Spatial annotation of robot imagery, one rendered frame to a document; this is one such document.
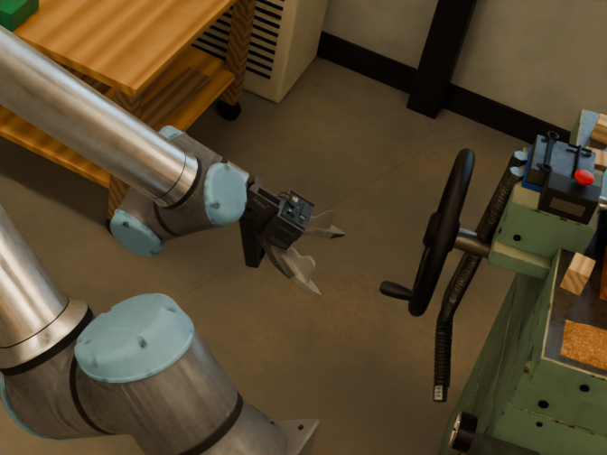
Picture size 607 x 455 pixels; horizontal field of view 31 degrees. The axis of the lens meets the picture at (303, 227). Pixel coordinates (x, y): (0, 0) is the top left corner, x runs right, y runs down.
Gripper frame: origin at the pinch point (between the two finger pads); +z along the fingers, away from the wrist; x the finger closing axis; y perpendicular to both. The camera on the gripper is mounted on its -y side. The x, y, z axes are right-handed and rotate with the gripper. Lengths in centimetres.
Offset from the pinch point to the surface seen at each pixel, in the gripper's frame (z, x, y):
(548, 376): 27.5, -22.5, 27.8
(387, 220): 29, 88, -65
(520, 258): 20.7, -1.2, 25.4
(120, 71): -49, 52, -37
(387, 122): 21, 128, -68
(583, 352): 29.1, -19.9, 32.9
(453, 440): 26.2, -23.9, 6.4
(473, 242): 15.6, 3.9, 18.5
